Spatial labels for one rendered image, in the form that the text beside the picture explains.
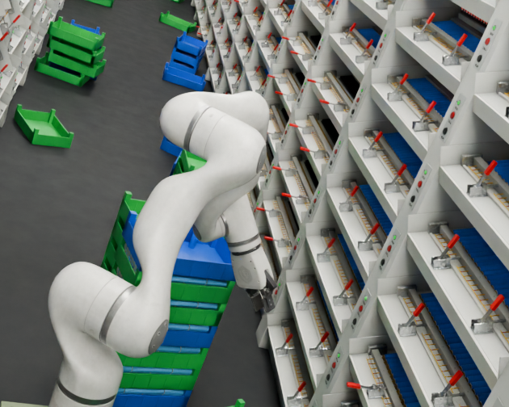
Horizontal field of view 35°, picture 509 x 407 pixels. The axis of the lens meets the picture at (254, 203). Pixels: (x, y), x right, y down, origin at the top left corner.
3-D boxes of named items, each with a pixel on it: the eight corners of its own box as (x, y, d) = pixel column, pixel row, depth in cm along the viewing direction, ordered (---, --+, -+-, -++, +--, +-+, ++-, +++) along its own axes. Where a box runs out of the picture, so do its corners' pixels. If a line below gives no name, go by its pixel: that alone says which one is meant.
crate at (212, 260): (139, 271, 220) (148, 246, 217) (121, 233, 236) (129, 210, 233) (236, 282, 235) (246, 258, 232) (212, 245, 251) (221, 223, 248)
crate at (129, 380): (98, 388, 234) (106, 365, 232) (84, 344, 251) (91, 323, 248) (192, 390, 249) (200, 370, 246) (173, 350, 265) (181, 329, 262)
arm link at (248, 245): (218, 242, 205) (221, 253, 205) (241, 244, 198) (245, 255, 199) (241, 229, 210) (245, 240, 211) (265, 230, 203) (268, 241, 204)
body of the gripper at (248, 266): (220, 249, 206) (233, 289, 208) (248, 251, 198) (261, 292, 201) (241, 237, 210) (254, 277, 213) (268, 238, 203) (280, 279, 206)
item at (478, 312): (495, 399, 153) (502, 337, 148) (406, 248, 208) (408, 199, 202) (599, 388, 155) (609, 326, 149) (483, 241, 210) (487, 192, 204)
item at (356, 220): (368, 291, 223) (369, 247, 218) (326, 199, 278) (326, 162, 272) (440, 284, 225) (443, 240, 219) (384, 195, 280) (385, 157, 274)
